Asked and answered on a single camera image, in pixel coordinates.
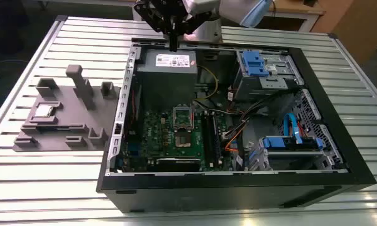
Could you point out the black graphics card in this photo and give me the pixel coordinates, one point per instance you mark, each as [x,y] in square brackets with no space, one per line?
[177,163]

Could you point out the silver CPU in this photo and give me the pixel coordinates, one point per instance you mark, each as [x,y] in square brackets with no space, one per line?
[45,111]

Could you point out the thin metal locking lever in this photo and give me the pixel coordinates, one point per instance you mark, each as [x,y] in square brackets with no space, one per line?
[194,120]

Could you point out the blue plastic drive bracket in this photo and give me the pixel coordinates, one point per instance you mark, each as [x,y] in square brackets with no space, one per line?
[255,61]

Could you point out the grey power supply unit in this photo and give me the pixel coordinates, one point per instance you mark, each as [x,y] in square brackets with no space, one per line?
[163,80]

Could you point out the hard disk in blue carrier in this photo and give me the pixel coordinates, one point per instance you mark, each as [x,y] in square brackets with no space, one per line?
[276,142]

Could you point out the CPU socket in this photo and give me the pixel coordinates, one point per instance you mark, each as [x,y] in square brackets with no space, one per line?
[185,141]

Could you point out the wooden cabinet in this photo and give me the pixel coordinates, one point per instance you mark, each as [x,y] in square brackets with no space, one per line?
[358,23]

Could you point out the green motherboard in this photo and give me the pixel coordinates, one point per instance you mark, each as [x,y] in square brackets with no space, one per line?
[154,131]

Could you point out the black RAM slot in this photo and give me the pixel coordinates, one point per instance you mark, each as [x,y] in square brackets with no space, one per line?
[217,141]
[207,141]

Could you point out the grey parts rack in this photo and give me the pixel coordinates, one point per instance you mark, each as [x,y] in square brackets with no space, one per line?
[70,106]

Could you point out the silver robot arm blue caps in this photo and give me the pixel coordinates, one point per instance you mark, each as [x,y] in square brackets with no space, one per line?
[207,30]

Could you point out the silver disk bay cage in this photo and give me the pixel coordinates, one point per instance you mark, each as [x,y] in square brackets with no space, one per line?
[302,153]

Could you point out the dark office chair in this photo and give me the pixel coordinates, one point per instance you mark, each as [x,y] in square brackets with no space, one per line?
[6,40]

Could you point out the silver drive cage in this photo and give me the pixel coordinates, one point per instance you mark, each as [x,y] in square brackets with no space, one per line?
[270,82]

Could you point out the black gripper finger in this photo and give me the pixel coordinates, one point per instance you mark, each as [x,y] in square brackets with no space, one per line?
[151,16]
[195,22]

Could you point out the wooden desk white frame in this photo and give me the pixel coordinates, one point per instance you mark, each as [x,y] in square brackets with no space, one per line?
[302,10]

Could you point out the black PC case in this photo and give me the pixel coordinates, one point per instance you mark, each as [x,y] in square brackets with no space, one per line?
[239,193]

